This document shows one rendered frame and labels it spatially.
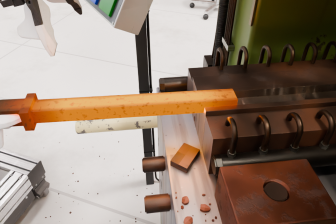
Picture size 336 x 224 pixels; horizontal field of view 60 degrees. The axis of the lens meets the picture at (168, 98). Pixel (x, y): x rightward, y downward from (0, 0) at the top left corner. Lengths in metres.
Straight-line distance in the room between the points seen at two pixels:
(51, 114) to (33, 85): 1.96
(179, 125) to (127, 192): 1.05
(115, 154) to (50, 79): 0.96
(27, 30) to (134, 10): 0.33
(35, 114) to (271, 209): 0.33
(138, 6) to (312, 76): 0.45
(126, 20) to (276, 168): 0.54
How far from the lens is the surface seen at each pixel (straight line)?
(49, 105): 0.46
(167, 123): 0.53
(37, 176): 1.51
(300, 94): 0.53
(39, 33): 0.52
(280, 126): 0.45
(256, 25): 0.63
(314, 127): 0.47
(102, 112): 0.44
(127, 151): 1.72
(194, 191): 0.44
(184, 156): 0.47
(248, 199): 0.37
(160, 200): 0.47
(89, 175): 1.65
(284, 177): 0.40
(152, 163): 0.52
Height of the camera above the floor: 1.28
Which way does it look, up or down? 38 degrees down
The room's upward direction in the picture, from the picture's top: straight up
